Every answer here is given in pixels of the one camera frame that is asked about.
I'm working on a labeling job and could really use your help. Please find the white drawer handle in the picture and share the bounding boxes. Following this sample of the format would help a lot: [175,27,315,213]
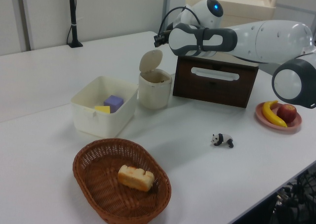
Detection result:
[191,66,240,82]

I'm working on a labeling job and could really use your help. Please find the black cable bundle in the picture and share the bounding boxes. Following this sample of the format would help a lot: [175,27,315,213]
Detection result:
[269,168,316,224]

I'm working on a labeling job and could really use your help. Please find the cream plastic storage box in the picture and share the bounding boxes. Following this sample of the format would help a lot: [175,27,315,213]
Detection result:
[70,76,139,139]

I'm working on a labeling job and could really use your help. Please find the red apple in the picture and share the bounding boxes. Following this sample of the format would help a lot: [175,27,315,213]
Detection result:
[276,103,297,123]

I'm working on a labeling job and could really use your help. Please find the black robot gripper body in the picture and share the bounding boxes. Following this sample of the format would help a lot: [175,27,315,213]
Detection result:
[158,30,171,46]

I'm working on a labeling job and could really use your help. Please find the cream trash can lid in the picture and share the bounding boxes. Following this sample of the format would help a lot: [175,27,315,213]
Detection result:
[139,49,164,74]

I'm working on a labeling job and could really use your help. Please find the brown wicker basket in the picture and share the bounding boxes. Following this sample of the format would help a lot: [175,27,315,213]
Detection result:
[72,137,172,224]

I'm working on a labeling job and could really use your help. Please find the yellow banana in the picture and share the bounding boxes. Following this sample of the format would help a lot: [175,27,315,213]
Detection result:
[261,100,288,128]

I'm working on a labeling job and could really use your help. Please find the dark brown wooden drawer box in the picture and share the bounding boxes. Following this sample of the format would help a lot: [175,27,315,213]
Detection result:
[172,54,259,109]

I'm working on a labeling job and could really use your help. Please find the toy bread loaf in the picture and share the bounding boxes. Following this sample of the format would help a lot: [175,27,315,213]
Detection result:
[117,165,156,193]

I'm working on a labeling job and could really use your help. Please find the cream trash can body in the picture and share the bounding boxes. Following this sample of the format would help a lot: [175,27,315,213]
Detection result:
[138,68,173,110]

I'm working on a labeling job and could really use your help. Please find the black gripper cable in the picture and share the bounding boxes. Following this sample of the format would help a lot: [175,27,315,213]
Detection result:
[158,6,207,37]

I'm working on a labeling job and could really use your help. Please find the black pole stand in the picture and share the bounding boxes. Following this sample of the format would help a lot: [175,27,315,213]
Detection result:
[66,0,84,48]

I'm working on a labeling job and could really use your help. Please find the toy panda figure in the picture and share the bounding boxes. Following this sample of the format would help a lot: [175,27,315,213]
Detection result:
[210,133,235,149]

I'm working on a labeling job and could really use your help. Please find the yellow cube block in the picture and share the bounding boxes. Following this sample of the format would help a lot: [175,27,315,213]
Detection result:
[94,105,112,114]

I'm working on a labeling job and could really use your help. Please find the purple cube block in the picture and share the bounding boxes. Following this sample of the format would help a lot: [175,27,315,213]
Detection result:
[103,94,124,114]

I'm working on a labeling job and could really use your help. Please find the pink plate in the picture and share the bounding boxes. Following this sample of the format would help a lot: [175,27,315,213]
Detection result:
[255,101,303,135]

